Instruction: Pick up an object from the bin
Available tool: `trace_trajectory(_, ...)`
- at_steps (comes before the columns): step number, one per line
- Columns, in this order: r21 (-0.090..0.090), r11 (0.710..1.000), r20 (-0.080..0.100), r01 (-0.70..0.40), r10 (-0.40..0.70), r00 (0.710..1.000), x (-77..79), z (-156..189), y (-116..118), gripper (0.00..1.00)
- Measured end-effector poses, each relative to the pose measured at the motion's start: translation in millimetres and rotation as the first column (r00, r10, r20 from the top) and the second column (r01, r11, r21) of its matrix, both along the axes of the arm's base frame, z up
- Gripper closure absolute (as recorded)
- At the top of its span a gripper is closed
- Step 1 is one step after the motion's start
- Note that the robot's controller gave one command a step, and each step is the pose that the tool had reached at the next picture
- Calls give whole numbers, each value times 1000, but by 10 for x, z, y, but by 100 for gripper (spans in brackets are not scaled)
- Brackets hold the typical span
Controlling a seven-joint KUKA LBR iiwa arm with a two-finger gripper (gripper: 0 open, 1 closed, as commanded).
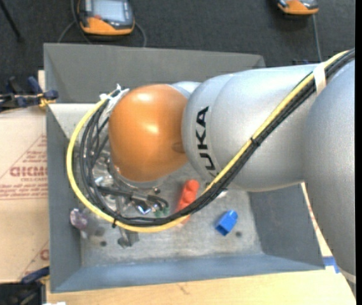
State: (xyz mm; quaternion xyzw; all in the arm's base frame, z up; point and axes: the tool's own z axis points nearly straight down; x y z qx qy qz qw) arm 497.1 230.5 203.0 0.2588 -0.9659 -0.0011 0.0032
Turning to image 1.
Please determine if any blue plastic block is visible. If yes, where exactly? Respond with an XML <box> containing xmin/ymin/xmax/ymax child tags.
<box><xmin>214</xmin><ymin>209</ymin><xmax>239</xmax><ymax>236</ymax></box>

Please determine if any orange-red ribbed toy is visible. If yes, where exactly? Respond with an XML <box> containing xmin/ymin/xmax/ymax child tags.
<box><xmin>174</xmin><ymin>179</ymin><xmax>200</xmax><ymax>226</ymax></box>

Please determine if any grey metal bin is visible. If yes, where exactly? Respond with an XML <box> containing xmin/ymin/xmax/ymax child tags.
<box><xmin>42</xmin><ymin>43</ymin><xmax>326</xmax><ymax>294</ymax></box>

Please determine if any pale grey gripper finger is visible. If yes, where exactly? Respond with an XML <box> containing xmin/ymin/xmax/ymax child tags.
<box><xmin>117</xmin><ymin>224</ymin><xmax>130</xmax><ymax>249</ymax></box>
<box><xmin>126</xmin><ymin>229</ymin><xmax>141</xmax><ymax>247</ymax></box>

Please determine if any purple and clear glass thing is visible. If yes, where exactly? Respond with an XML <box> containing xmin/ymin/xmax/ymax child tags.
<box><xmin>69</xmin><ymin>207</ymin><xmax>106</xmax><ymax>240</ymax></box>

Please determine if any brown cardboard board red print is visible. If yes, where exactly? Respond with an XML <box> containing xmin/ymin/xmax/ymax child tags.
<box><xmin>0</xmin><ymin>105</ymin><xmax>52</xmax><ymax>286</ymax></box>

